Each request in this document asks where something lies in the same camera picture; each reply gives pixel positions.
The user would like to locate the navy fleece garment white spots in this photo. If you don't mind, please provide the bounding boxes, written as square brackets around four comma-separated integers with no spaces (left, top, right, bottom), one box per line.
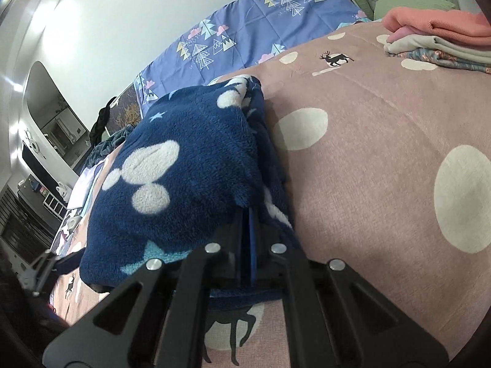
[80,75,304,311]

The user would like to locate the black strap bag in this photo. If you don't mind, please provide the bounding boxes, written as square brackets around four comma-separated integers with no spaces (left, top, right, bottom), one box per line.
[90,98,120,148]

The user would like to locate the beige folded garment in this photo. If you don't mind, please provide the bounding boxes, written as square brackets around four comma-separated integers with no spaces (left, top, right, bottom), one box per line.
[384,34,491,65]

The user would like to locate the pink folded garment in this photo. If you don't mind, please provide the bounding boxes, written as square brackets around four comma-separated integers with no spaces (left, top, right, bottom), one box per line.
[381,9,491,47]

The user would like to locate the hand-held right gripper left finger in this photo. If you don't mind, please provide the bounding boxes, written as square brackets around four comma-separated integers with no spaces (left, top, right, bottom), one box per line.
[43,207,250,368]

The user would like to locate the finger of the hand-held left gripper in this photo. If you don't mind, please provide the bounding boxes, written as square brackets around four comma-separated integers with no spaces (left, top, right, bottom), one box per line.
[17,249,83,296]

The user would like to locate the pink polka dot blanket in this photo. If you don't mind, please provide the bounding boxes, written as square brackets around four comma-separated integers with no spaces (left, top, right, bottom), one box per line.
[50,19,491,361]

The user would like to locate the dark tree wall picture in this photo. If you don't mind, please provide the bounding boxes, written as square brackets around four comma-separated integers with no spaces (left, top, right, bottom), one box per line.
[105,84,145,136]

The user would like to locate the white lilac cloth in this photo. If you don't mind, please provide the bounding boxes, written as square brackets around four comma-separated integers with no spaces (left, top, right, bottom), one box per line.
[67,161,106,211]

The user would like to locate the blue tree print bedsheet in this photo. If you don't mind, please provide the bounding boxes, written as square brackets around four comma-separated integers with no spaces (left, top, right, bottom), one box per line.
[134,0,374,116]

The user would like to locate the teal crumpled cloth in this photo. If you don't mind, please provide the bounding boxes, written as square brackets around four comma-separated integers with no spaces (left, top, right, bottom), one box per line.
[82,126,133,169]

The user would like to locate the arched wall niche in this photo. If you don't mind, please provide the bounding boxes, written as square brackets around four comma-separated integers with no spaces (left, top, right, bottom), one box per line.
[23,61,93,169]

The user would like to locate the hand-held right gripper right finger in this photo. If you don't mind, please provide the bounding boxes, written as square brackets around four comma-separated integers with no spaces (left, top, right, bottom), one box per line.
[249,207,449,368]

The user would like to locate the dark cabinet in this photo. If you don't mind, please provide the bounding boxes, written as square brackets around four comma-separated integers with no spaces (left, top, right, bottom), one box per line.
[0,184,64,269]

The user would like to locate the blue floral folded garment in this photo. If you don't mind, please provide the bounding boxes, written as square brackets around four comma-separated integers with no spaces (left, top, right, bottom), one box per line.
[401,48,491,76]

